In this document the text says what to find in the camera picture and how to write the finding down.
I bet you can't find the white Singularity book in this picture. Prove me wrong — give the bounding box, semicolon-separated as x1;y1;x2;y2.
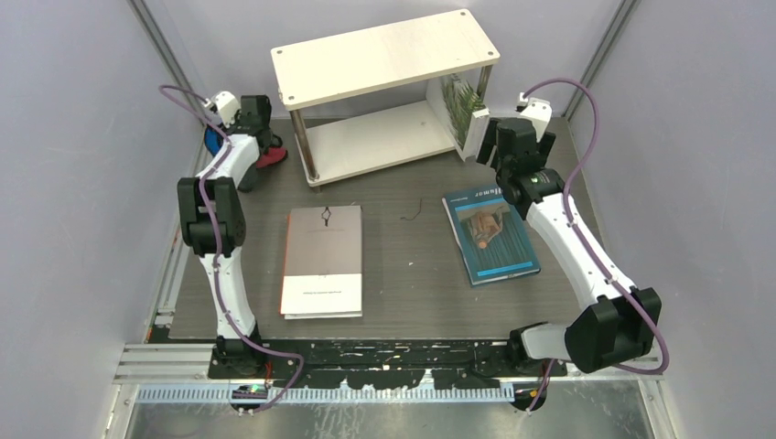
426;74;490;163

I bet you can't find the white two-tier shelf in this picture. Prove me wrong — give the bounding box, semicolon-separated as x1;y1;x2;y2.
271;9;501;190

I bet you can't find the grey white portfolio file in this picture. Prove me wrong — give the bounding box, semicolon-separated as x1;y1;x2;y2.
283;205;363;320

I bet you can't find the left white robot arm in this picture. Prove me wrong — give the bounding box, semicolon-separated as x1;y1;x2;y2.
177;91;280;378

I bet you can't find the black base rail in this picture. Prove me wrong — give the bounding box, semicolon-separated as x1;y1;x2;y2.
208;338;550;390

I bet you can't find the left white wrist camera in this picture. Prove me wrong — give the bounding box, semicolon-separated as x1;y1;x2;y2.
203;91;242;128

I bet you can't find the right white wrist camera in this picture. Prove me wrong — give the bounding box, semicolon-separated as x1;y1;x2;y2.
516;92;553;137

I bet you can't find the blue Humor book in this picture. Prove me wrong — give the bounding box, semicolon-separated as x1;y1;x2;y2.
442;184;541;286

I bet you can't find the small dark thread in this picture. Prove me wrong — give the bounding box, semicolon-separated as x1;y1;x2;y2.
400;198;423;221

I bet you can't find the blue grey red cloth pile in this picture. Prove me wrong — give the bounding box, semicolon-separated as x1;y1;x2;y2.
203;127;288;168

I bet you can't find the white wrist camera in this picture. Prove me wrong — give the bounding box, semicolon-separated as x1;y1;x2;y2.
203;91;242;128
516;92;553;137

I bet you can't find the orange book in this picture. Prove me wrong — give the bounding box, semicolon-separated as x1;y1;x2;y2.
278;212;291;316

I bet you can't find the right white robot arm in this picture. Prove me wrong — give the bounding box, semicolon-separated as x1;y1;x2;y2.
477;118;662;376

